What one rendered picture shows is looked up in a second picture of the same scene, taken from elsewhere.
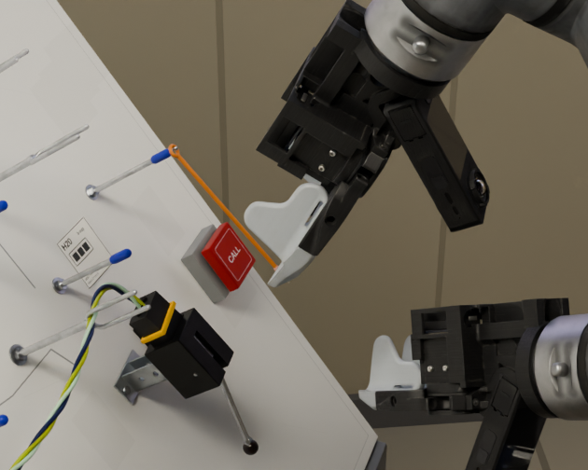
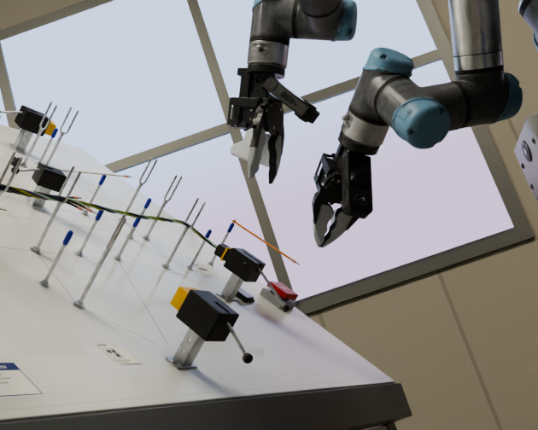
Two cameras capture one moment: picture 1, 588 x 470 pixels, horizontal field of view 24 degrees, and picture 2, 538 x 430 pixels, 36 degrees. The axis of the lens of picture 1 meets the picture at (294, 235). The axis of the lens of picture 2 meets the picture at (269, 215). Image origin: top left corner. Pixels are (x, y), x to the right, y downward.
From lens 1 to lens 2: 1.29 m
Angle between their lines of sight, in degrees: 53
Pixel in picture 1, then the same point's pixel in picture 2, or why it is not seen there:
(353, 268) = not seen: outside the picture
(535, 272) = not seen: outside the picture
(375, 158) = (265, 101)
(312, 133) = (241, 105)
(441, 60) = (268, 50)
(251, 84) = not seen: outside the picture
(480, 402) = (338, 173)
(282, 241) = (245, 152)
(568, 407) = (354, 128)
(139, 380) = (228, 290)
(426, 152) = (280, 90)
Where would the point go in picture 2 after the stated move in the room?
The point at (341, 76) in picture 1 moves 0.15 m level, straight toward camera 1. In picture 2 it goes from (246, 84) to (219, 50)
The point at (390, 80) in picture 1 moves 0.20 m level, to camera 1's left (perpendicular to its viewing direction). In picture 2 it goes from (256, 67) to (156, 107)
